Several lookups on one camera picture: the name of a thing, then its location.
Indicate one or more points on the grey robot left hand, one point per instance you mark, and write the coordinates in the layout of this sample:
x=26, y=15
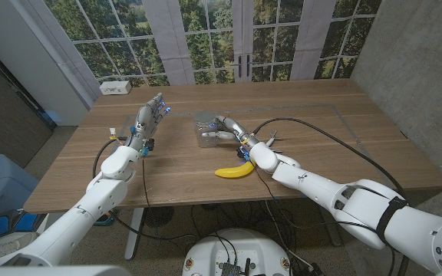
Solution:
x=146, y=120

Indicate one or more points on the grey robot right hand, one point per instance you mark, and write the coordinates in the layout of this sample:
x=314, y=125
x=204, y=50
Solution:
x=240, y=132

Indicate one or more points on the clear plastic jar base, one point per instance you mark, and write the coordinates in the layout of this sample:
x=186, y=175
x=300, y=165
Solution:
x=205, y=141

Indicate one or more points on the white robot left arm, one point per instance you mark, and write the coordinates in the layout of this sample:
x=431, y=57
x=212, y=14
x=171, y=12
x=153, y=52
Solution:
x=86, y=203

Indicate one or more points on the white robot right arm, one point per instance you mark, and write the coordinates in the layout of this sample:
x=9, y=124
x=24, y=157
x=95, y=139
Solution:
x=359, y=207

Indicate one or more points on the white toy airplane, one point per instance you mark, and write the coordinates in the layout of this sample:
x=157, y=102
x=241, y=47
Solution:
x=271, y=141

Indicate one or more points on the yellow toy banana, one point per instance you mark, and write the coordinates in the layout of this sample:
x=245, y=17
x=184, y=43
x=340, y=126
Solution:
x=232, y=172

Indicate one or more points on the white power outlet box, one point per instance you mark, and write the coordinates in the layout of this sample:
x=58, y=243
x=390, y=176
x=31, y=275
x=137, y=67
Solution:
x=115, y=87

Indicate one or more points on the round black floor fan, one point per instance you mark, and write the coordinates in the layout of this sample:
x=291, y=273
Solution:
x=159, y=216

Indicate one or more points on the teal tool tray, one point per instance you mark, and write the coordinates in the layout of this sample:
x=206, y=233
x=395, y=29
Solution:
x=104, y=219

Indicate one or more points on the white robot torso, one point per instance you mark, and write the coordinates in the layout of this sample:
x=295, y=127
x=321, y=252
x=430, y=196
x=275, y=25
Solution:
x=240, y=245

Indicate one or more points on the white table leg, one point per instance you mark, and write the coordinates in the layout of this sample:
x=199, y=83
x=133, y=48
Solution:
x=133, y=237

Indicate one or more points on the dark table leg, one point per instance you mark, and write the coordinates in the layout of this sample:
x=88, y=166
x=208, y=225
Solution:
x=330, y=230

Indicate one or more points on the blue-grey upholstered seat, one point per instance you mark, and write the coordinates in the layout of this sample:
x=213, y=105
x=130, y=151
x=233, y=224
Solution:
x=2, y=184

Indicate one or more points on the black foot pedal blue pads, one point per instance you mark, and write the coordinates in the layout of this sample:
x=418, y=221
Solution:
x=0, y=226

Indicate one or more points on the white sneaker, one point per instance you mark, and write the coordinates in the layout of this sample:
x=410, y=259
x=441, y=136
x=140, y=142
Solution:
x=14, y=245

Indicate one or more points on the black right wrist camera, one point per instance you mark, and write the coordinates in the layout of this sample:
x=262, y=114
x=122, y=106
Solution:
x=243, y=153

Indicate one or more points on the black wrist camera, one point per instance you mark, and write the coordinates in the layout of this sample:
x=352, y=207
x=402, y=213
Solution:
x=149, y=145
x=243, y=153

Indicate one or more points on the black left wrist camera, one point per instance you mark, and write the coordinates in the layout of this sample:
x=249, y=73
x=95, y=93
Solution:
x=149, y=145

